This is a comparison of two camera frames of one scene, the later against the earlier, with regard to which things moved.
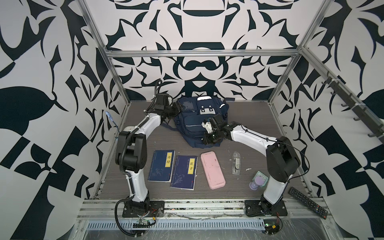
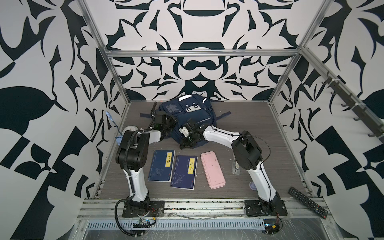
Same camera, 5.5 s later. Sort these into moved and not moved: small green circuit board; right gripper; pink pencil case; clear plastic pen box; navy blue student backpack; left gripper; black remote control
Moved: navy blue student backpack; right gripper; left gripper
Not moved: clear plastic pen box; pink pencil case; small green circuit board; black remote control
